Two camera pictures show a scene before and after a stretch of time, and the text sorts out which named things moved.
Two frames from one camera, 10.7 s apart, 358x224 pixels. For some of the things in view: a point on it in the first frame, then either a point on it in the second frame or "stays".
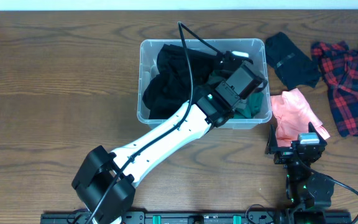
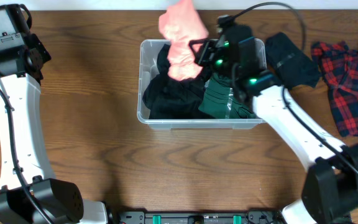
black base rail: (250, 217) stays
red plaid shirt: (351, 76) stays
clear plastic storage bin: (226, 78) stays
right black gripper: (284, 152) → (206, 56)
